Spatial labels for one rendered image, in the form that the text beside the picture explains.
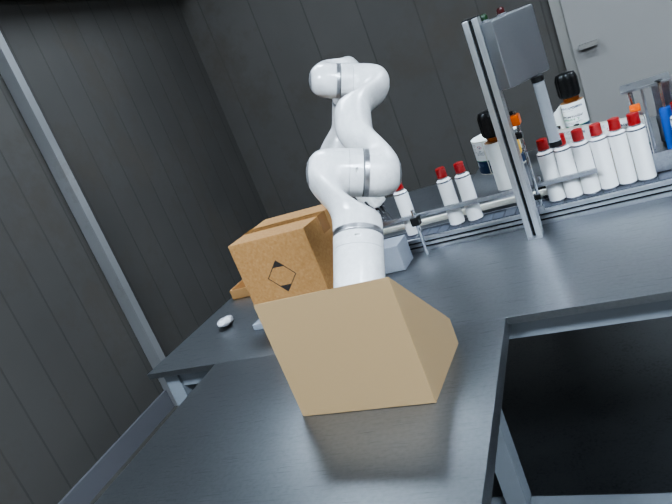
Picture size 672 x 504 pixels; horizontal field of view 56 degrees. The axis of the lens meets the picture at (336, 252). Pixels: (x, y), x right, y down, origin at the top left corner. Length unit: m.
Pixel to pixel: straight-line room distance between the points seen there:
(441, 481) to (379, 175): 0.73
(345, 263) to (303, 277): 0.55
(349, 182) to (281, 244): 0.49
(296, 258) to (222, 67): 3.61
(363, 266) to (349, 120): 0.44
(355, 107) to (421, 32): 3.18
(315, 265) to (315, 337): 0.60
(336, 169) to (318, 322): 0.39
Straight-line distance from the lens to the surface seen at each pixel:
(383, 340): 1.28
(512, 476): 1.89
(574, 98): 2.62
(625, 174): 2.07
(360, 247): 1.41
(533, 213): 1.96
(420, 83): 4.88
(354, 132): 1.63
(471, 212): 2.15
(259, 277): 2.03
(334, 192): 1.48
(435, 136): 4.93
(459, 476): 1.13
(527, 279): 1.73
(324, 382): 1.39
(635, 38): 4.76
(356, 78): 1.83
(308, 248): 1.89
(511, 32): 1.89
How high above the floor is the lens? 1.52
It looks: 15 degrees down
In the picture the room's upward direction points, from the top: 22 degrees counter-clockwise
